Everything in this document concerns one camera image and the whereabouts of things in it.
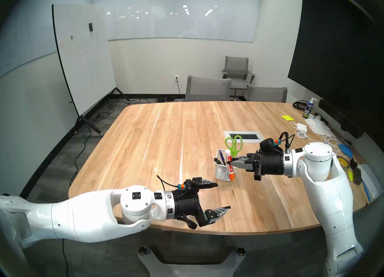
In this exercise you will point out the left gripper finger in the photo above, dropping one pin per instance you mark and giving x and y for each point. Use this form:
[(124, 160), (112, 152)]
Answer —
[(216, 215), (205, 183)]

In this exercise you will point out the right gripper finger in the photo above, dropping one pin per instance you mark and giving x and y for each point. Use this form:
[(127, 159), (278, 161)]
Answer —
[(247, 167), (244, 158)]

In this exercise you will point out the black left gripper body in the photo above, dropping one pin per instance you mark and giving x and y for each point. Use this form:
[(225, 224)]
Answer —
[(187, 206)]

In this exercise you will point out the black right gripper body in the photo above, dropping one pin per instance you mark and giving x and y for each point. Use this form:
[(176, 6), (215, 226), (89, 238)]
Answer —
[(271, 164)]

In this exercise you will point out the orange white Expo marker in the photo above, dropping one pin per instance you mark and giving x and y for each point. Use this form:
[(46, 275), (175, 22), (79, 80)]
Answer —
[(231, 171)]

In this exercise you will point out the white mesh pen holder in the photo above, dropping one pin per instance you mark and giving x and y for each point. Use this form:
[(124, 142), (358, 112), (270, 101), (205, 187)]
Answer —
[(222, 173)]

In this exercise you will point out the blue ballpoint pen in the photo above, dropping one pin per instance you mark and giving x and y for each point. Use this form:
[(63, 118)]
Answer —
[(221, 155)]

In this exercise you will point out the black permanent marker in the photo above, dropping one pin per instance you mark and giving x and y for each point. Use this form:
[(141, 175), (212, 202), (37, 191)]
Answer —
[(217, 161)]

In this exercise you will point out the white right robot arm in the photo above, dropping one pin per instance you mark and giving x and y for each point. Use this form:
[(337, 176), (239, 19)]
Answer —
[(330, 195)]

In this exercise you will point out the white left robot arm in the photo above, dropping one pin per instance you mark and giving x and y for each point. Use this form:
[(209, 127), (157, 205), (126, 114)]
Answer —
[(75, 216)]

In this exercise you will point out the grey table outlet panel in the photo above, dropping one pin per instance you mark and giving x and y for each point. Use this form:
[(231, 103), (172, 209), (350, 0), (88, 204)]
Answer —
[(249, 137)]

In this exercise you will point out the white power adapter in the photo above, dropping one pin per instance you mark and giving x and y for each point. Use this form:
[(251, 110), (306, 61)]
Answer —
[(301, 127)]

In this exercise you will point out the yellow sticky note pad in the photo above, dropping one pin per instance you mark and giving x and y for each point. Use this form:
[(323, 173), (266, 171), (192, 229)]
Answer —
[(287, 117)]

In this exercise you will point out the crumpled white tissue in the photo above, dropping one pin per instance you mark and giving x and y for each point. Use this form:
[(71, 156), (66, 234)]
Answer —
[(318, 126)]

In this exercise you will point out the Expo cleaner spray bottle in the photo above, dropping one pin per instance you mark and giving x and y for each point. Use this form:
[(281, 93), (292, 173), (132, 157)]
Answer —
[(308, 111)]

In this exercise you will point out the grey mesh office chair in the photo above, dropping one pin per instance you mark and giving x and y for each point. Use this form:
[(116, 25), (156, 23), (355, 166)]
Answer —
[(207, 89), (267, 95)]

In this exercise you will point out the yellow black tape roll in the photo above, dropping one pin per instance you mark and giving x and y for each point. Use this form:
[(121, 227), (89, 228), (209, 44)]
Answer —
[(344, 162)]

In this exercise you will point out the blue flat object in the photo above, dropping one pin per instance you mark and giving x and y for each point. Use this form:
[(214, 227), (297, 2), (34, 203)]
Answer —
[(346, 150)]

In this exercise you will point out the small yellow note piece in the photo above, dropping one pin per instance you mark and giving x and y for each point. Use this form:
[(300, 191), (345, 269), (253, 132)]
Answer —
[(350, 175)]

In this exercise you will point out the small black clip object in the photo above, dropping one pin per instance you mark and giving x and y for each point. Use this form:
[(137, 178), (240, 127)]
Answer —
[(353, 164)]

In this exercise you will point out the black video sound bar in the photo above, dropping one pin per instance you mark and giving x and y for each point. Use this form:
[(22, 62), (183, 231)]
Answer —
[(339, 117)]

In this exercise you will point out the dark grey small box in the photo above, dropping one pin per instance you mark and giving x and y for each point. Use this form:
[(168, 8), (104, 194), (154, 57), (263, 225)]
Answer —
[(357, 176)]

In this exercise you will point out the grey office chair with armrests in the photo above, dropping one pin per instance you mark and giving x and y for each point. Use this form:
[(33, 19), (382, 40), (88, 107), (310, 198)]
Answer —
[(237, 66)]

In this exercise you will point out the rolling whiteboard on stand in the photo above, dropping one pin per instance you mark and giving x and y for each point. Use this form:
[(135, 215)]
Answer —
[(84, 57)]

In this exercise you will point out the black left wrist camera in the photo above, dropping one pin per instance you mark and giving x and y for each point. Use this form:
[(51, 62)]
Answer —
[(189, 185)]

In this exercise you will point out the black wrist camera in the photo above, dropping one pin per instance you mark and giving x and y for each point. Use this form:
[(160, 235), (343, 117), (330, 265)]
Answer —
[(189, 185), (268, 146)]

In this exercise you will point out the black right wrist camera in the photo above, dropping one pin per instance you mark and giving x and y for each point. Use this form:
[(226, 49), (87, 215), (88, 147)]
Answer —
[(268, 146)]

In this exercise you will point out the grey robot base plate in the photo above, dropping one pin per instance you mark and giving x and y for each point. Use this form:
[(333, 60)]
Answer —
[(192, 270)]

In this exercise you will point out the large black wall screen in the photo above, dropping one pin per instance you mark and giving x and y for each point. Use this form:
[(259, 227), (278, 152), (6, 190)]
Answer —
[(336, 54)]

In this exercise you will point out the large wall glass board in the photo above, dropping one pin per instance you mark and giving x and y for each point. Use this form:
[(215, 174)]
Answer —
[(180, 24)]

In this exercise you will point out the side wall glass board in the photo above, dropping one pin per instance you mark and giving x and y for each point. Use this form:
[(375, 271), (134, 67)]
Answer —
[(18, 51)]

